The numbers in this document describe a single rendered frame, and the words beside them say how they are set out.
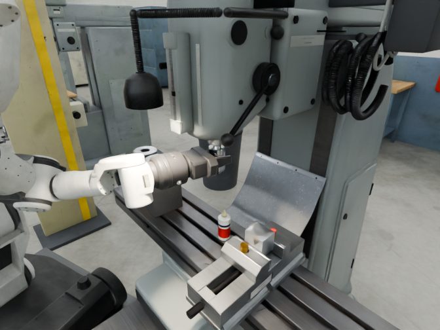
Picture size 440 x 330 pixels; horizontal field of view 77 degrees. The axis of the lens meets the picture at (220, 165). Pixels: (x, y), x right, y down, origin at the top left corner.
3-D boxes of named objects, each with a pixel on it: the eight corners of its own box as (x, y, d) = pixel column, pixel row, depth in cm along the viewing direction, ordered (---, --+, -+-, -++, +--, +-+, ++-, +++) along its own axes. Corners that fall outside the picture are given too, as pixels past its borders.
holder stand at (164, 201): (154, 218, 101) (148, 169, 92) (131, 192, 116) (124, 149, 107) (183, 206, 107) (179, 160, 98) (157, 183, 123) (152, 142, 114)
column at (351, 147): (302, 370, 139) (384, 27, 69) (237, 310, 169) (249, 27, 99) (346, 309, 170) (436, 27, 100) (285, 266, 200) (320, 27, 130)
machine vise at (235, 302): (224, 339, 62) (224, 307, 57) (184, 297, 71) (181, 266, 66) (306, 258, 83) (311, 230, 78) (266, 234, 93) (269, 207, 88)
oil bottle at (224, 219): (224, 243, 89) (224, 215, 84) (215, 236, 92) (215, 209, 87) (232, 237, 92) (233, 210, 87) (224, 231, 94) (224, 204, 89)
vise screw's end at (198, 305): (190, 321, 62) (190, 315, 61) (186, 315, 63) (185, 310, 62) (204, 310, 64) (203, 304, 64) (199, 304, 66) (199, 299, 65)
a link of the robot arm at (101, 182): (134, 157, 60) (83, 163, 64) (143, 195, 62) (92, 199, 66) (148, 151, 67) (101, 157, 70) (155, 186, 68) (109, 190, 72)
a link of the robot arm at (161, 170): (169, 154, 65) (120, 165, 59) (177, 197, 67) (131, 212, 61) (154, 151, 74) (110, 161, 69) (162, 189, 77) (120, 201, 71)
